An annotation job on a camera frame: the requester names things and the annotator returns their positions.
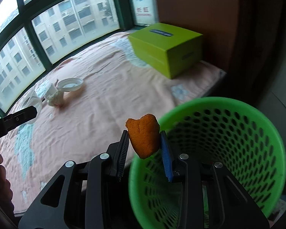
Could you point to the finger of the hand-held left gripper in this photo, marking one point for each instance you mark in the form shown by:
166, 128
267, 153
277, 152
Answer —
21, 116

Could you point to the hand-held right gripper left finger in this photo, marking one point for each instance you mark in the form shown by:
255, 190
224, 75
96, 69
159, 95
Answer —
124, 148

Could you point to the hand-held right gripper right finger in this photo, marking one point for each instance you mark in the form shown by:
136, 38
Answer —
165, 157

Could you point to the small white cup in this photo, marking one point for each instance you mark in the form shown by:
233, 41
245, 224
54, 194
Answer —
33, 102

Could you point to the orange peel piece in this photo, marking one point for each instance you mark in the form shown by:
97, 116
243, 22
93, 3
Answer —
143, 136

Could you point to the white tissue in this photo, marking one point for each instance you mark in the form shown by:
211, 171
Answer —
54, 97

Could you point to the white round bowl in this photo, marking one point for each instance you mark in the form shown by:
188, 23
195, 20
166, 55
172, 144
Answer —
70, 84

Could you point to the green mesh plastic basket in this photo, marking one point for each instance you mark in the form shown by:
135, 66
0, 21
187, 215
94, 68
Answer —
240, 133

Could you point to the person's left hand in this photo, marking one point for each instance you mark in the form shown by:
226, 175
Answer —
2, 188

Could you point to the pink printed blanket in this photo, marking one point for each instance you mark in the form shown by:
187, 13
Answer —
97, 105

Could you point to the green cardboard box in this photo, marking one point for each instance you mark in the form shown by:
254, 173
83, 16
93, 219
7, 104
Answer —
162, 47

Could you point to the beige apartment building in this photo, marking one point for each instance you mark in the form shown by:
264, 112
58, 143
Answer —
73, 16

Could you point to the green tree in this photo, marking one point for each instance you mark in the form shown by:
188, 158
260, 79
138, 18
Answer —
109, 12

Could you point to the white outdoor air conditioner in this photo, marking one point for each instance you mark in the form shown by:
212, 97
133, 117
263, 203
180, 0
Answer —
143, 4

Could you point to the brown wooden cabinet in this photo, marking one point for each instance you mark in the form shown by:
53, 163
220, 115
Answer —
193, 4

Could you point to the dark green window frame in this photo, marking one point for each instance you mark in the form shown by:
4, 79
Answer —
38, 47

